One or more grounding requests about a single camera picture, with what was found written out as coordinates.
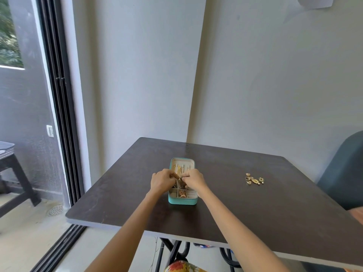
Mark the person's right hand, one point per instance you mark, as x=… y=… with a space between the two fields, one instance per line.
x=195 y=180

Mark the person's left hand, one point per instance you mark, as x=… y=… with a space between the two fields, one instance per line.
x=161 y=181

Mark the person's left fingers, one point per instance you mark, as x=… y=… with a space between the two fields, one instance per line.
x=173 y=175

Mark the person's right fingers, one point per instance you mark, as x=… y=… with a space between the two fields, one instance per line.
x=187 y=178

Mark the person's right forearm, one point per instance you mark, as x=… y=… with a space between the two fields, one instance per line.
x=241 y=232

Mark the person's left forearm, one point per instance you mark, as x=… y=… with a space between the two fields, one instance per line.
x=124 y=236

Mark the teal jewelry box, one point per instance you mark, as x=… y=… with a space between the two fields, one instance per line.
x=183 y=181

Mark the gold bangles in box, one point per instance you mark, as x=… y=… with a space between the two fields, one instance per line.
x=183 y=193

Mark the pile of gold earrings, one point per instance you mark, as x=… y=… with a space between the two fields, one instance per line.
x=253 y=179

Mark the black metal table legs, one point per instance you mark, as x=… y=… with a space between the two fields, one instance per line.
x=181 y=253

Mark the floral patterned clothing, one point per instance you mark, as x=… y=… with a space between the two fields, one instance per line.
x=181 y=266

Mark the round floor drain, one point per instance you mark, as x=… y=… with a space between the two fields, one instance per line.
x=56 y=210

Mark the teal upholstered chair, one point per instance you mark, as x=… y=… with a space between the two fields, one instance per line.
x=343 y=178

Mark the dark balcony stool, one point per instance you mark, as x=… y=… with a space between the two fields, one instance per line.
x=14 y=175

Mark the black sliding door frame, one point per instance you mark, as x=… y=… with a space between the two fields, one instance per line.
x=61 y=116

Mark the white wall switch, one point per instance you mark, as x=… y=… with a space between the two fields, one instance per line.
x=50 y=131

